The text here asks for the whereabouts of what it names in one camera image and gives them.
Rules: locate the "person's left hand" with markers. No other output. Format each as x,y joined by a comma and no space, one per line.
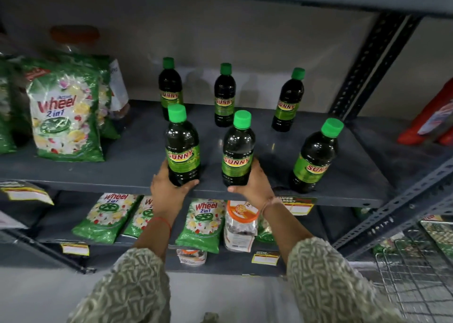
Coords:
166,197

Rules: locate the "person's right hand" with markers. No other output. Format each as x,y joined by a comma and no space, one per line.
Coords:
258,192

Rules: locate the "person's left thumb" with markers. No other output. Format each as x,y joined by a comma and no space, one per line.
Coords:
188,186

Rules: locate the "person's right thumb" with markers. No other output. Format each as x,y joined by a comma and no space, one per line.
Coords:
237,189

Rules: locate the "dark green-capped cleaner bottle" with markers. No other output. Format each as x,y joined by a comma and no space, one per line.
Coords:
237,149
182,146

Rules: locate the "person's right forearm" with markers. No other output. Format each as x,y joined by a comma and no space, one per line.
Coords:
318,273

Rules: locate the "person's left forearm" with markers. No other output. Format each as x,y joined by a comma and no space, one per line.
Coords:
141,273

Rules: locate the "small clear jar orange lid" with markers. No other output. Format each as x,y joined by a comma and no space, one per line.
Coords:
191,257
240,227

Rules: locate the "green floral detergent packet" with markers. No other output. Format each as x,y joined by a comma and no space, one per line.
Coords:
4,114
141,216
106,96
202,225
106,218
264,231
63,117

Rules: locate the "red thread wristband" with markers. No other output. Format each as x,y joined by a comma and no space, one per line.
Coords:
163,221

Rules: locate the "grey metal shelf rack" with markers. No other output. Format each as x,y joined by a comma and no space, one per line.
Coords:
134,156

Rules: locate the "yellow white price tag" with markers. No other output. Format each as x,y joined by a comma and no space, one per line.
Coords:
26,193
265,259
299,205
75,249

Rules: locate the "group of dark liquid bottles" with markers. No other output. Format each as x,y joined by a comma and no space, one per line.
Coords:
315,156

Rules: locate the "large clear jar orange lid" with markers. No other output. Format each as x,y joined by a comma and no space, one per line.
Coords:
76,38

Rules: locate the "red plastic bottle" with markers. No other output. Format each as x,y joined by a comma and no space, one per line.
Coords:
430,117

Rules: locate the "green patterned packet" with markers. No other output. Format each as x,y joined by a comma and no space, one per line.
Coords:
440,236

